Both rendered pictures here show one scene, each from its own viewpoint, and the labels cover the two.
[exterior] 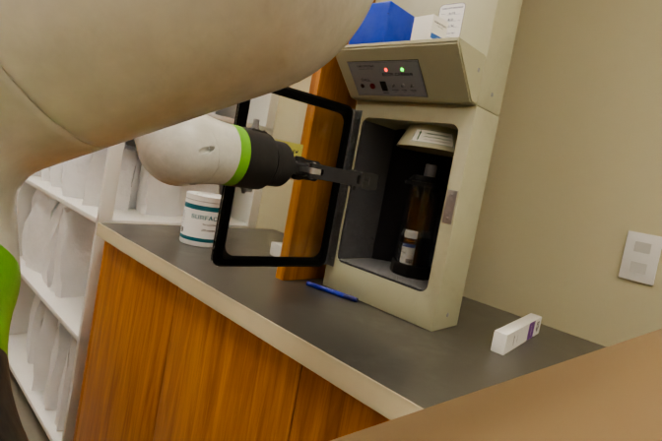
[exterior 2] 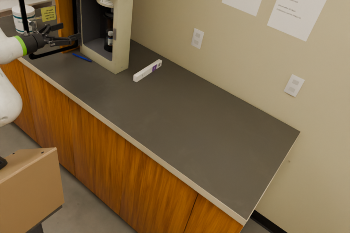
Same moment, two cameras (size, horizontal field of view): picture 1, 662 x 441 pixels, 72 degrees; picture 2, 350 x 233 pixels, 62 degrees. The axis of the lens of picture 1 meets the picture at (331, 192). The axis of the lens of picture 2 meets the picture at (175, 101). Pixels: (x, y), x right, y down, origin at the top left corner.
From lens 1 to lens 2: 0.95 m
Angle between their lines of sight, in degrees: 38
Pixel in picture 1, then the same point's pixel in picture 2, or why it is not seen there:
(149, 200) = not seen: outside the picture
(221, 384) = (47, 94)
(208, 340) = (38, 80)
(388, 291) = (101, 59)
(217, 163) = (15, 56)
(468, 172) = (120, 21)
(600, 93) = not seen: outside the picture
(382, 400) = (86, 107)
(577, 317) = (179, 56)
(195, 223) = (20, 25)
